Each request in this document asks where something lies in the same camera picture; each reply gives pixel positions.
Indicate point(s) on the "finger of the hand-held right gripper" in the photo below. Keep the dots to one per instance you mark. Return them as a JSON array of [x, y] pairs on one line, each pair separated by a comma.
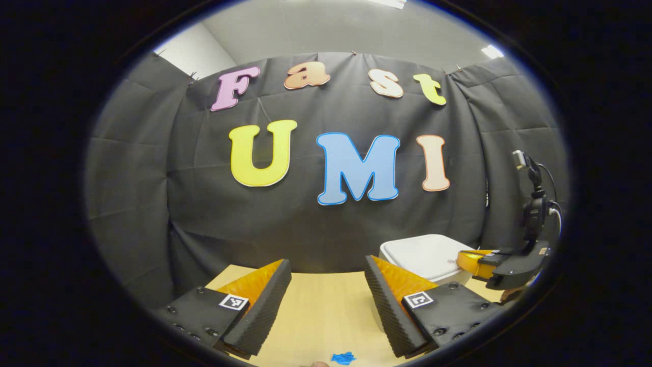
[[473, 262]]

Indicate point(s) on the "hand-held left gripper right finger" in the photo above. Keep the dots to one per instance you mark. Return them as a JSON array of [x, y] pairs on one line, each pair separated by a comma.
[[389, 311]]

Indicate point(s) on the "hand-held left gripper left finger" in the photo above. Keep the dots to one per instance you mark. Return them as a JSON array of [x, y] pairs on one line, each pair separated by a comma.
[[262, 311]]

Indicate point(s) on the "white desktop garbage bin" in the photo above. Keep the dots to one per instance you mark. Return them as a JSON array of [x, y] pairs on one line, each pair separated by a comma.
[[423, 255]]

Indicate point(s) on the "blue paper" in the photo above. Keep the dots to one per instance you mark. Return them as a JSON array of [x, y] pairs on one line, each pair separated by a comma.
[[343, 358]]

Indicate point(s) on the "wooden desktop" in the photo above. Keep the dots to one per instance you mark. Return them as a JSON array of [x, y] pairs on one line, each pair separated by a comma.
[[326, 311]]

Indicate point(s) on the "black backdrop cloth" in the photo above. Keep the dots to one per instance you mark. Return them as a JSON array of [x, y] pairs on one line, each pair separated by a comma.
[[305, 224]]

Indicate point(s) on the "ceiling light panel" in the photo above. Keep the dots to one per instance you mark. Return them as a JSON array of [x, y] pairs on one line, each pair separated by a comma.
[[492, 51]]

